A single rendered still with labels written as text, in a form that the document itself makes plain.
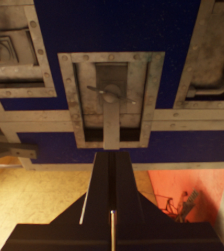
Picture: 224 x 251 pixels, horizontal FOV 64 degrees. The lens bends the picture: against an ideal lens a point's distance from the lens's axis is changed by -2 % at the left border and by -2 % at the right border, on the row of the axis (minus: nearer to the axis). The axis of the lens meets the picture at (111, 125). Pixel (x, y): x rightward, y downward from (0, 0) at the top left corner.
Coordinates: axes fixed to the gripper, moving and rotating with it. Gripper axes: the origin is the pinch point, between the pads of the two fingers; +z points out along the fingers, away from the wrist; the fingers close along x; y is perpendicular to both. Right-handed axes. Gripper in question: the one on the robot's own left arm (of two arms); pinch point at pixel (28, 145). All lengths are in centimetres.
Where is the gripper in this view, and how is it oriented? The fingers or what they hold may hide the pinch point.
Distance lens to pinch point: 37.0
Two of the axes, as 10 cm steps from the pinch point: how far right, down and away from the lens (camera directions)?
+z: 9.9, 1.2, 1.1
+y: 1.6, -7.2, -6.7
